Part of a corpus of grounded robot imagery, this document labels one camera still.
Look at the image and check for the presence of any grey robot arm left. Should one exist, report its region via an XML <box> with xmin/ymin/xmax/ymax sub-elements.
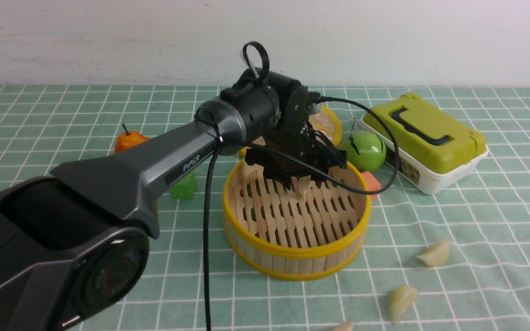
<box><xmin>0</xmin><ymin>68</ymin><xmax>346</xmax><ymax>331</ymax></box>

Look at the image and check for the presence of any green cube block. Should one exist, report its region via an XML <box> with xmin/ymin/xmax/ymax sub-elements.
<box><xmin>169</xmin><ymin>172</ymin><xmax>197</xmax><ymax>200</ymax></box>

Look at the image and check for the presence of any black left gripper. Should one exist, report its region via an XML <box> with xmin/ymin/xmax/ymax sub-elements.
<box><xmin>245</xmin><ymin>122</ymin><xmax>347</xmax><ymax>190</ymax></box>

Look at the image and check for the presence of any black cable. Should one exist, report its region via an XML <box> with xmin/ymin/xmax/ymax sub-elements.
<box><xmin>203</xmin><ymin>41</ymin><xmax>401</xmax><ymax>331</ymax></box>

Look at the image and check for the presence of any orange cube block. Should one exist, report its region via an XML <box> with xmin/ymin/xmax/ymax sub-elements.
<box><xmin>361</xmin><ymin>171</ymin><xmax>381</xmax><ymax>191</ymax></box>

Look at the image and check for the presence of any woven bamboo steamer lid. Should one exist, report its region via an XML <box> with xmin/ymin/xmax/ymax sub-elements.
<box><xmin>239</xmin><ymin>105</ymin><xmax>343</xmax><ymax>159</ymax></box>

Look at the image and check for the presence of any green checkered tablecloth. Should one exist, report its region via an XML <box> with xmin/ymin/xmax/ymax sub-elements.
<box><xmin>0</xmin><ymin>85</ymin><xmax>530</xmax><ymax>331</ymax></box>

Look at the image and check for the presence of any bamboo steamer tray yellow rim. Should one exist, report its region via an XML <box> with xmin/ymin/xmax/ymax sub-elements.
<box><xmin>223</xmin><ymin>161</ymin><xmax>372</xmax><ymax>281</ymax></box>

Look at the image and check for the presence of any orange red pear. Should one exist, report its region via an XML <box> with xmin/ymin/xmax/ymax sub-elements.
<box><xmin>114</xmin><ymin>123</ymin><xmax>149</xmax><ymax>154</ymax></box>

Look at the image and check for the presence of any green apple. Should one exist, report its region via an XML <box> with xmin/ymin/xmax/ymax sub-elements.
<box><xmin>339</xmin><ymin>121</ymin><xmax>387</xmax><ymax>172</ymax></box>

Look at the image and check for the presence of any pale green dumpling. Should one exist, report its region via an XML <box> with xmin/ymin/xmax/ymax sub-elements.
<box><xmin>387</xmin><ymin>285</ymin><xmax>419</xmax><ymax>325</ymax></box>

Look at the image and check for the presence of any white dumpling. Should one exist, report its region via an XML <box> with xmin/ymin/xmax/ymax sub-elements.
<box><xmin>416</xmin><ymin>237</ymin><xmax>450</xmax><ymax>268</ymax></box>
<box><xmin>292</xmin><ymin>175</ymin><xmax>314</xmax><ymax>199</ymax></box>

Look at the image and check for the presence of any green lidded white box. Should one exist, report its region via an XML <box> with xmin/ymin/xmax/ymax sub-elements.
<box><xmin>361</xmin><ymin>92</ymin><xmax>489</xmax><ymax>195</ymax></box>

